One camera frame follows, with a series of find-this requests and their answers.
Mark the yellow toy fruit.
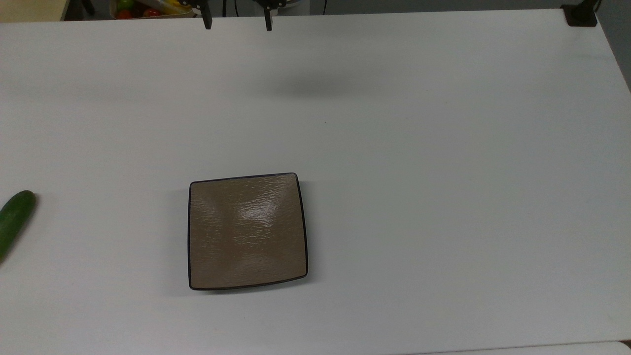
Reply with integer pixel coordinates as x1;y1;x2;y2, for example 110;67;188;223
159;0;193;14

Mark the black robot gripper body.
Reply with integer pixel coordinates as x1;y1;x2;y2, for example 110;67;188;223
178;0;289;11

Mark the square brown ceramic plate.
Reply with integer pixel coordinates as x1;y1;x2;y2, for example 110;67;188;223
188;172;309;291

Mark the green cucumber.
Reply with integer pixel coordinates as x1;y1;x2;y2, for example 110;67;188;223
0;190;37;263

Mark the black table clamp mount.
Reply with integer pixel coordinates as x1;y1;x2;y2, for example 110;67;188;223
561;0;603;27

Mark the beige wooden cabinet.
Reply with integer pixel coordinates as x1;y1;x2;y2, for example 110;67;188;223
0;0;69;23

